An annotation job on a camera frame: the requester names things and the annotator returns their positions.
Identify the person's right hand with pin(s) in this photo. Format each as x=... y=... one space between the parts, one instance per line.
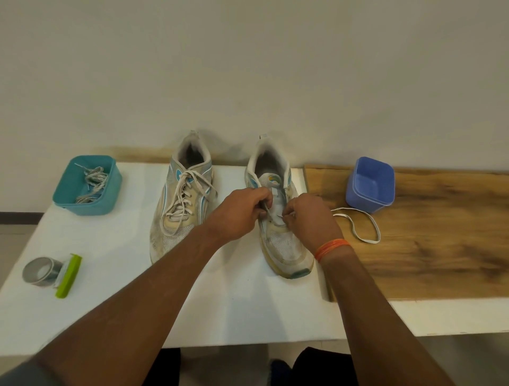
x=312 y=226

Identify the person's left hand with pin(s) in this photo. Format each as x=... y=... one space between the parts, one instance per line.
x=234 y=216

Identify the worn white sneaker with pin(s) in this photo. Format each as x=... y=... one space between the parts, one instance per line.
x=163 y=242
x=286 y=254

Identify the white lace of sneaker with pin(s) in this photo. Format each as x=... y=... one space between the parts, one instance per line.
x=181 y=206
x=348 y=207

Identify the person's left forearm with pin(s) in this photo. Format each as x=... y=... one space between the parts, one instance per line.
x=127 y=314

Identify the person's right forearm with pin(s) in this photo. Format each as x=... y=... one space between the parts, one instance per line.
x=381 y=326

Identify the orange thread wristband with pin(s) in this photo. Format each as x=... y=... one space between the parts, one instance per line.
x=332 y=248

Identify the blue plastic container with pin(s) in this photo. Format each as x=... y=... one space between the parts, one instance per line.
x=370 y=183

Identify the black trousers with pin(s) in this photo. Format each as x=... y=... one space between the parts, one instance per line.
x=326 y=368

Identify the teal plastic container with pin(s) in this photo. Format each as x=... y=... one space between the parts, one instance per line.
x=63 y=195

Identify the green utility cutter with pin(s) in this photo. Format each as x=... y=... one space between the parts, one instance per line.
x=67 y=280

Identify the grey tape roll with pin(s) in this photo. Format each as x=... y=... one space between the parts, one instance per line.
x=28 y=278

